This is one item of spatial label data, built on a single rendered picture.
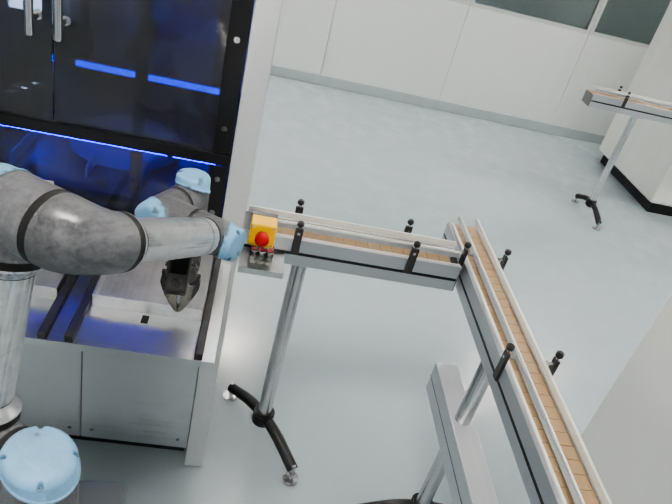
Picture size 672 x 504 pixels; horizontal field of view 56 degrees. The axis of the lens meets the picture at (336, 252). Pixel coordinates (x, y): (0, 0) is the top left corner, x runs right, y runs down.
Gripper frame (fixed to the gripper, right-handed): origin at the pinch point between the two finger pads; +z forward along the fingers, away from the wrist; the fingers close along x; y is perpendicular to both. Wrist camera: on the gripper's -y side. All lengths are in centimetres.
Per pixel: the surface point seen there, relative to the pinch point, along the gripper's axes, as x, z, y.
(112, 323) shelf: 13.9, 3.6, -4.4
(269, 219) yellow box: -19.1, -12.2, 29.7
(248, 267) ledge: -15.8, 3.0, 27.4
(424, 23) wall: -150, 3, 487
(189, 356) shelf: -5.0, 3.8, -11.9
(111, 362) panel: 20, 46, 28
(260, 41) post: -9, -60, 26
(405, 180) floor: -127, 85, 304
